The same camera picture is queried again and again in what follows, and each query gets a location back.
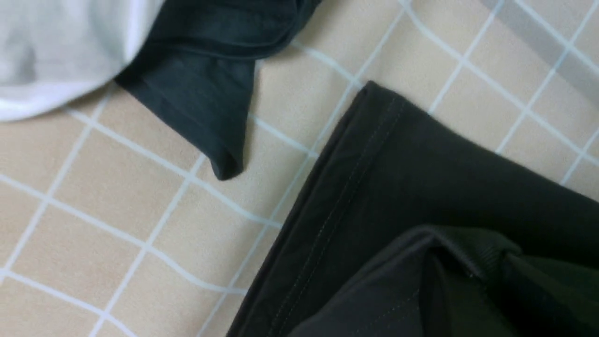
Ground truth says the dark gray long-sleeved shirt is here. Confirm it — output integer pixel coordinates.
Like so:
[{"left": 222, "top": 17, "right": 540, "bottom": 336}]
[{"left": 227, "top": 81, "right": 598, "bottom": 337}]

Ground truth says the white crumpled shirt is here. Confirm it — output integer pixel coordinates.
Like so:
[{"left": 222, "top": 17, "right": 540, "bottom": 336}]
[{"left": 0, "top": 0, "right": 163, "bottom": 122}]

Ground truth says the dark teal crumpled garment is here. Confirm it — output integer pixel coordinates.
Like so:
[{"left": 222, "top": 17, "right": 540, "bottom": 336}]
[{"left": 116, "top": 0, "right": 320, "bottom": 181}]

